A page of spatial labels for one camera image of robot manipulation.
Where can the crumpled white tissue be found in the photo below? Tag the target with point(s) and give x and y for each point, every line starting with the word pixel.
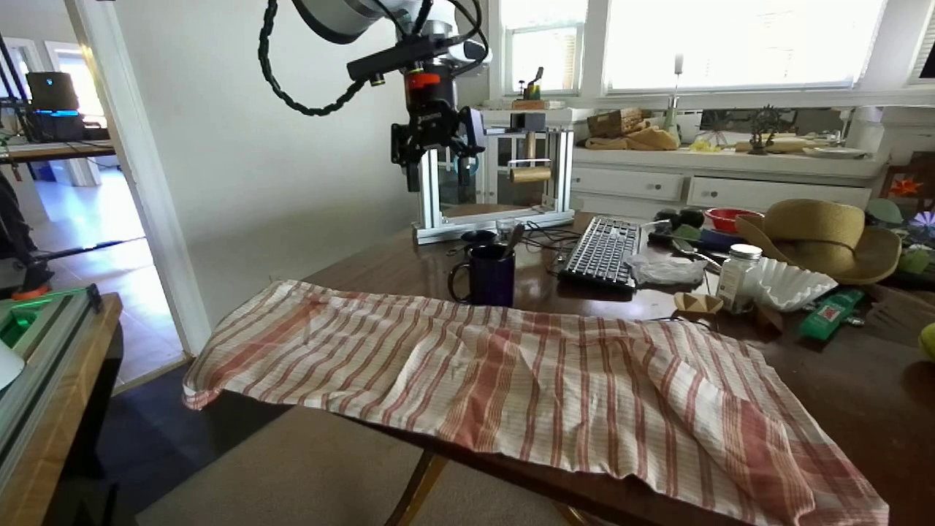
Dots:
pixel 668 270

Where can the white cabinet with drawers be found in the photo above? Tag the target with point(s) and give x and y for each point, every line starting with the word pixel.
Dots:
pixel 741 191

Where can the white capped bottle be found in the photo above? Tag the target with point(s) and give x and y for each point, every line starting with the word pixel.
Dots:
pixel 731 282

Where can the black computer keyboard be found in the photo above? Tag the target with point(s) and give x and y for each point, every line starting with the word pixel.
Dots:
pixel 602 255

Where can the tan straw hat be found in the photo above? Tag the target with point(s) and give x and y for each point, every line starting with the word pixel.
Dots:
pixel 827 238

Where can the red striped white towel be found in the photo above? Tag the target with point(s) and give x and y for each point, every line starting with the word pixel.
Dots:
pixel 536 388

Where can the wicker basket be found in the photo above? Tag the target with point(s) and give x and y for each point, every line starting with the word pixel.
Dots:
pixel 614 124

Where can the red bowl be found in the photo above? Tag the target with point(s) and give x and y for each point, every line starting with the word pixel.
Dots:
pixel 731 220

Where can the dark laptop computer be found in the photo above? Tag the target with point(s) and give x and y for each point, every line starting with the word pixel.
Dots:
pixel 53 92

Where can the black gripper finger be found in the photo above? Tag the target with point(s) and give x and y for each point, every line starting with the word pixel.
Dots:
pixel 462 163
pixel 414 176

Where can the triangle patterned paper carton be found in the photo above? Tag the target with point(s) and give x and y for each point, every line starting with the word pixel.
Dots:
pixel 697 304

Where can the yellow green ball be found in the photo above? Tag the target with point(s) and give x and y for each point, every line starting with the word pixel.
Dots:
pixel 926 340

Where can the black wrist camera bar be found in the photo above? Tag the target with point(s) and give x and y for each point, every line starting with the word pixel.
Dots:
pixel 399 60

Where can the green package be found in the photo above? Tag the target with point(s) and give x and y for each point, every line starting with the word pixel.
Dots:
pixel 830 312

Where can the small potted plant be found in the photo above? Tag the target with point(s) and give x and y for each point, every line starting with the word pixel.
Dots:
pixel 532 84

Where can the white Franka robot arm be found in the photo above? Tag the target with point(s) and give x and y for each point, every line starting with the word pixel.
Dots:
pixel 352 14

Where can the white egg carton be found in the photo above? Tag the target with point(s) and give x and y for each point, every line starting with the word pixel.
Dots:
pixel 792 282

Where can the black metal sculpture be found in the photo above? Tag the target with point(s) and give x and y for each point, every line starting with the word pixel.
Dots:
pixel 774 127

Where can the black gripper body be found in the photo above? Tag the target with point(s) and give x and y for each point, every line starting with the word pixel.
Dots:
pixel 433 131

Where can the wooden side table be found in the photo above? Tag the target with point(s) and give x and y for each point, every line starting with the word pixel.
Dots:
pixel 60 448

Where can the metal spoon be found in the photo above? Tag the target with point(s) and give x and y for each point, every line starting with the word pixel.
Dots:
pixel 514 238

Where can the aluminium extrusion camera stand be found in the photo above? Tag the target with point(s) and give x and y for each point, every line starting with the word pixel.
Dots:
pixel 428 192

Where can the dark glossy cup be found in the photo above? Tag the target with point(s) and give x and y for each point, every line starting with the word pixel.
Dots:
pixel 492 282

